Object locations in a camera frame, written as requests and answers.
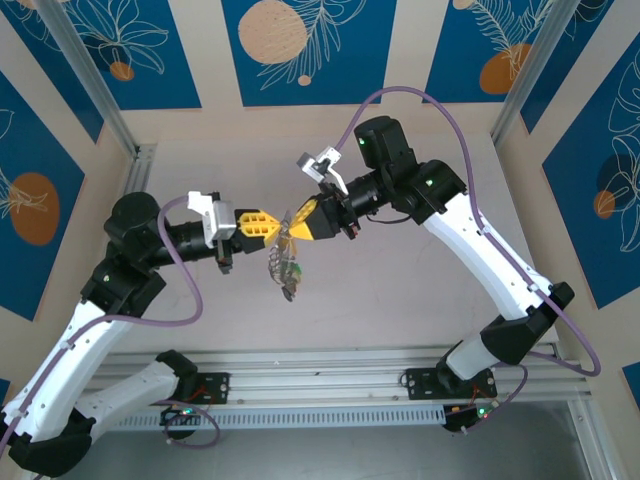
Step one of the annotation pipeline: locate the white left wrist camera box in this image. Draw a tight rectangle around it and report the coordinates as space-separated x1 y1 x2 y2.
186 190 237 242

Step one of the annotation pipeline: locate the large silver keyring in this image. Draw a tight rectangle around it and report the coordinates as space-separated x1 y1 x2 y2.
267 244 289 279

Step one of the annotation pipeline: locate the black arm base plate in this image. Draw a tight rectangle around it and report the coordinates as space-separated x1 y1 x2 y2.
191 372 233 405
402 366 497 401

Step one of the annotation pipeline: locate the thin purple base cable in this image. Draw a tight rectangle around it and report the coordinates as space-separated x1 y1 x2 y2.
162 399 222 449
458 363 530 437

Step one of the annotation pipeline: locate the grey slotted cable duct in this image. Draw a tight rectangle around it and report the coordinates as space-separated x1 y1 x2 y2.
112 403 447 432

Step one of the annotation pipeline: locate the aluminium corner post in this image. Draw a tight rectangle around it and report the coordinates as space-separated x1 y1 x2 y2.
491 0 576 147
42 0 142 157

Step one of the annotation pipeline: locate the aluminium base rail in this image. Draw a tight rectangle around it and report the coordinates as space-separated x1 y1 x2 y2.
122 143 158 200

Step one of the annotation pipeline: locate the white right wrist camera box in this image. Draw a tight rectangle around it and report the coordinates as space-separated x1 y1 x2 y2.
296 144 349 199

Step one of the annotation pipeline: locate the controller board with LEDs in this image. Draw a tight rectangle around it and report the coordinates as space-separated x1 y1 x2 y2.
443 401 497 434
159 403 202 427

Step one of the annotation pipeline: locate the wide aluminium extrusion rail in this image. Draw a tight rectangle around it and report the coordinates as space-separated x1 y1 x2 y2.
94 347 594 406

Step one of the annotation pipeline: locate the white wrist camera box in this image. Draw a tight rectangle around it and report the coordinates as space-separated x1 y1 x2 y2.
186 190 237 242
296 144 349 199

